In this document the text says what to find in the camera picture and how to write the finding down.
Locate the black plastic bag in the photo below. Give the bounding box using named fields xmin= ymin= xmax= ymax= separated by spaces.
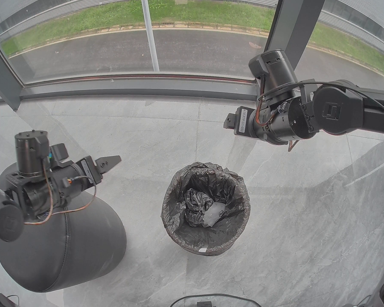
xmin=161 ymin=162 xmax=251 ymax=254

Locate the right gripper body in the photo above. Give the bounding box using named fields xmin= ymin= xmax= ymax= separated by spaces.
xmin=233 ymin=98 xmax=318 ymax=146

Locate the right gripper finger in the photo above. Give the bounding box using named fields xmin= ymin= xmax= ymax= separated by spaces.
xmin=223 ymin=113 xmax=241 ymax=131

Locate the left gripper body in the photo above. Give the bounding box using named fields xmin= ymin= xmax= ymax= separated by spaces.
xmin=22 ymin=156 xmax=103 ymax=218

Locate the black plastic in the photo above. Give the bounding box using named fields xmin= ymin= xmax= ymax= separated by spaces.
xmin=183 ymin=188 xmax=214 ymax=228

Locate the white printed paper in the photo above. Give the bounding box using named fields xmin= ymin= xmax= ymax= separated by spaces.
xmin=201 ymin=202 xmax=226 ymax=229

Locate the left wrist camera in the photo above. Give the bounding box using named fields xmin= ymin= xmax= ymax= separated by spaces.
xmin=49 ymin=143 xmax=70 ymax=169

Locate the window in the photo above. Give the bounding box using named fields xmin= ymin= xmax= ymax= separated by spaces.
xmin=0 ymin=0 xmax=384 ymax=111

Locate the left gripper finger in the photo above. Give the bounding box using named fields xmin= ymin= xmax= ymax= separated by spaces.
xmin=94 ymin=154 xmax=122 ymax=176

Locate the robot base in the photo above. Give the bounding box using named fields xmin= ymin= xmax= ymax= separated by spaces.
xmin=183 ymin=296 xmax=244 ymax=307

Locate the black cable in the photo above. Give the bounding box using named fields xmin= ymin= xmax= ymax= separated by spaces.
xmin=257 ymin=79 xmax=384 ymax=117
xmin=170 ymin=294 xmax=261 ymax=307

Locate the grey trash bin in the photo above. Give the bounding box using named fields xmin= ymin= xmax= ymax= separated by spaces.
xmin=171 ymin=232 xmax=239 ymax=255

